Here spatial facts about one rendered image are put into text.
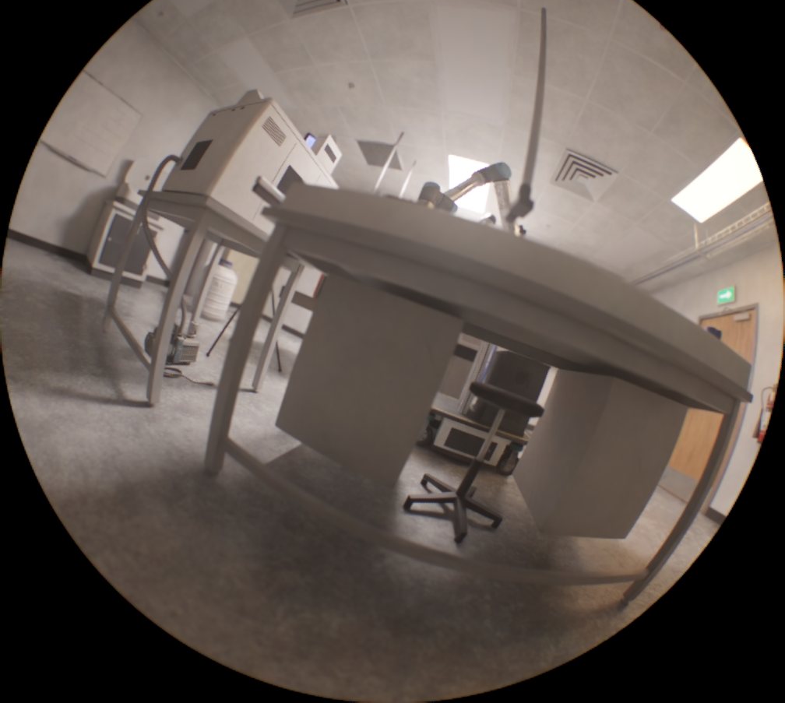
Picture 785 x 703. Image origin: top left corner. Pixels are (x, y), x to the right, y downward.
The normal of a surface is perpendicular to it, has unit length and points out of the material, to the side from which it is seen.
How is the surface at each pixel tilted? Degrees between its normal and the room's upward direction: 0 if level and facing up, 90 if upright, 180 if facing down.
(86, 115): 90
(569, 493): 90
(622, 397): 90
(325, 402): 90
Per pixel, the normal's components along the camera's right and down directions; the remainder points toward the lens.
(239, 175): 0.91, 0.33
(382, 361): -0.20, -0.15
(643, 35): -0.36, 0.93
